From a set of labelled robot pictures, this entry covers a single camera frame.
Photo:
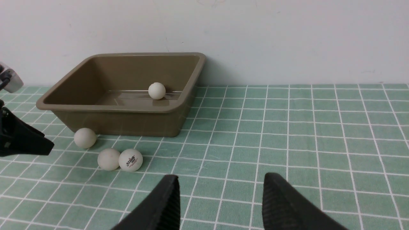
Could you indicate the green checkered table mat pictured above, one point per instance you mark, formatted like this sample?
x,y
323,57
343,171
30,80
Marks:
x,y
344,147

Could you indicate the printed white ping-pong ball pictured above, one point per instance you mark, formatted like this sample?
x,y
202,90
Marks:
x,y
130,160

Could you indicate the olive plastic bin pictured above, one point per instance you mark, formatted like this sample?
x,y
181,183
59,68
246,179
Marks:
x,y
108,93

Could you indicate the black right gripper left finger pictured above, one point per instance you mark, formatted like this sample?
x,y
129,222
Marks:
x,y
160,210

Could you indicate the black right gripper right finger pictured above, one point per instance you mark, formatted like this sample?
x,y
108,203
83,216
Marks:
x,y
284,208

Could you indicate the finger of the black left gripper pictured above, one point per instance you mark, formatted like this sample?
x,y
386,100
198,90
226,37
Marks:
x,y
17,137

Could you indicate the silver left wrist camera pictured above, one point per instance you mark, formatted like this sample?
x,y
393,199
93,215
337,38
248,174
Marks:
x,y
9,79

